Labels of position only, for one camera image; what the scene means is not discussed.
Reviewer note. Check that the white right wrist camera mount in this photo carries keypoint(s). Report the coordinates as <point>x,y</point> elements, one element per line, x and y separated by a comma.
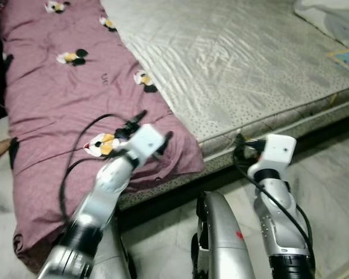
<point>276,151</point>

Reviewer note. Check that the white pillow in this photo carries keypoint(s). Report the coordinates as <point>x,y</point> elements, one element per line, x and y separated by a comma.
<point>331,17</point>

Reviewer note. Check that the mauve cartoon print blanket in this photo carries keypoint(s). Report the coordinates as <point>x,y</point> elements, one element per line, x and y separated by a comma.
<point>46,87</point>

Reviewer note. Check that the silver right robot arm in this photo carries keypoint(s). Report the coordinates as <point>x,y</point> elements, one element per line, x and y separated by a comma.
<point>279,232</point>

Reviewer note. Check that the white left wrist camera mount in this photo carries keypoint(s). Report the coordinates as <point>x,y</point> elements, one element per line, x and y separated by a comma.
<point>145,140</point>

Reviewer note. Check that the colourful children's book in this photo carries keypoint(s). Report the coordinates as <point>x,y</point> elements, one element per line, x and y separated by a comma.
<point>346,60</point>

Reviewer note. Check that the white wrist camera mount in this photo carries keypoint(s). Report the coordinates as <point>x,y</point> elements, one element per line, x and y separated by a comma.
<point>145,140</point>
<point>276,151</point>

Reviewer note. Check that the grey patterned mattress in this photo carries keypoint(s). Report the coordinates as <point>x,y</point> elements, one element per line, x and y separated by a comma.
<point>232,58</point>

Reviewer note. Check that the dark grey bed frame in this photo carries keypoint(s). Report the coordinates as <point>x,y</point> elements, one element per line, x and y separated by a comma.
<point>163,200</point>

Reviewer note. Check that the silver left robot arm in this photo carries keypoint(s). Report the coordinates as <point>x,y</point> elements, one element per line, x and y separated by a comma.
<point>99,197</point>

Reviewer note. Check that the grey left robot leg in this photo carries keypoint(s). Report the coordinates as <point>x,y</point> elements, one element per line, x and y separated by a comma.
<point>113,261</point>

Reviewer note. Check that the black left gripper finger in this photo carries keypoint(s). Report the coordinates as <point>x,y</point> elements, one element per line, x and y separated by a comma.
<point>165,145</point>

